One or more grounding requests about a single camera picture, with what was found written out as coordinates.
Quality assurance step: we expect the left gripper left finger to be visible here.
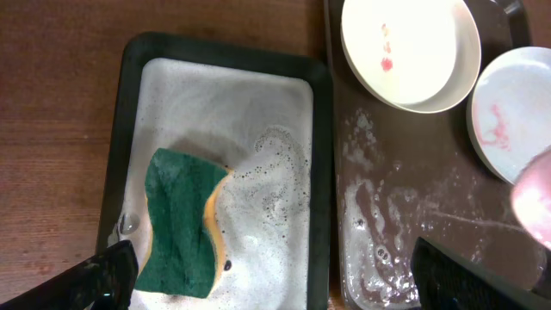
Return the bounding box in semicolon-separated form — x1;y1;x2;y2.
1;240;139;310

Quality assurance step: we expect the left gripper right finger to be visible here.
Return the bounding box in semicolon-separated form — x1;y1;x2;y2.
411;237;550;310

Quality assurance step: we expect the green yellow sponge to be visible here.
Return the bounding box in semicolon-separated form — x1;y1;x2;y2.
135;148;228;299

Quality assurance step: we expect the pink white plate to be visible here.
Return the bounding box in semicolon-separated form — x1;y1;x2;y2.
511;149;551;249

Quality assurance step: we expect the pale blue plate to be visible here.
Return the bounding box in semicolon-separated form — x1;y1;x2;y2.
467;46;550;184

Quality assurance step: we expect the brown serving tray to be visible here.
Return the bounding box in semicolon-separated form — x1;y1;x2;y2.
325;1;550;309

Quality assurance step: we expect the black soapy water tray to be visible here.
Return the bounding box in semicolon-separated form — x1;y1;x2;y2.
97;32;332;309

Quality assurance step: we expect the cream white plate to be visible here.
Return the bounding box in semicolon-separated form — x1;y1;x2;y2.
340;0;481;114

